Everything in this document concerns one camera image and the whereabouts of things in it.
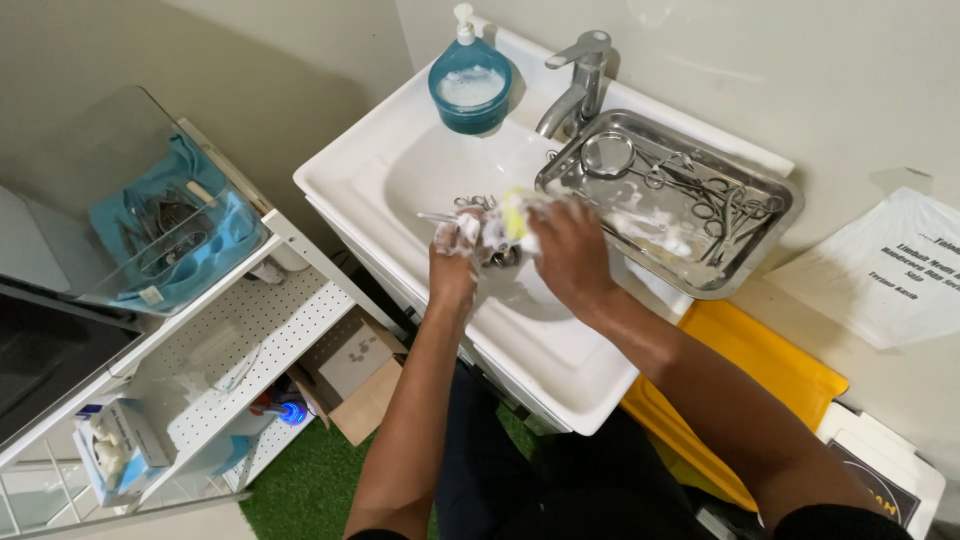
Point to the person's left hand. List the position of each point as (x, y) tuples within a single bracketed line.
[(452, 271)]

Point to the person's right hand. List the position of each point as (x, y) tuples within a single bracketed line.
[(576, 259)]

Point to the person's right fingers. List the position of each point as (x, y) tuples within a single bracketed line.
[(559, 219)]

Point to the person's left fingers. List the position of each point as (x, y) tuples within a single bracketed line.
[(459, 234)]

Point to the steel surgical scissors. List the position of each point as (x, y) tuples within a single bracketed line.
[(472, 202)]

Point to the yellow foamy sponge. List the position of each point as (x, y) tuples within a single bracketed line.
[(514, 214)]

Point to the steel sink drain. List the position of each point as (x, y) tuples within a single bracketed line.
[(504, 259)]

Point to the white ceramic sink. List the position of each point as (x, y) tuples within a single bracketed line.
[(420, 172)]

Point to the small round steel bowl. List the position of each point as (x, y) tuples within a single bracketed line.
[(607, 154)]

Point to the chrome faucet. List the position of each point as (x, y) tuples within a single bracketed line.
[(581, 86)]

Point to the blue soap dispenser bottle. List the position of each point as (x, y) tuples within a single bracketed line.
[(470, 86)]

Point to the pile of steel surgical instruments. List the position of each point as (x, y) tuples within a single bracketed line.
[(712, 206)]

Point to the stainless steel tray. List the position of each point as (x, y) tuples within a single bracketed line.
[(720, 262)]

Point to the brown cardboard box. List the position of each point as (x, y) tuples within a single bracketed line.
[(360, 382)]

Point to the blue cloth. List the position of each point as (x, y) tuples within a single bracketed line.
[(217, 240)]

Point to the white perforated trolley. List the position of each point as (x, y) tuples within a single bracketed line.
[(247, 352)]

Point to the blue glowing gadget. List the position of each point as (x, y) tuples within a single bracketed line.
[(289, 410)]

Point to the yellow bin lid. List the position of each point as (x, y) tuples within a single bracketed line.
[(757, 367)]

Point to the person's dark trousers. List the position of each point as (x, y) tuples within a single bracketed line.
[(555, 487)]

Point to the green artificial grass mat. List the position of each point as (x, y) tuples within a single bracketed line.
[(315, 487)]

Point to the bundle of steel tools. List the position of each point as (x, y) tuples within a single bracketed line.
[(161, 221)]

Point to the clear plastic box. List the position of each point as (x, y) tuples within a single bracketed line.
[(150, 202)]

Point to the white paper sign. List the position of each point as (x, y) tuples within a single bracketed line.
[(877, 270)]

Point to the blue white glove box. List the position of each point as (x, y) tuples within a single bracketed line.
[(120, 446)]

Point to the black appliance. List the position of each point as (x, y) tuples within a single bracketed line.
[(45, 352)]

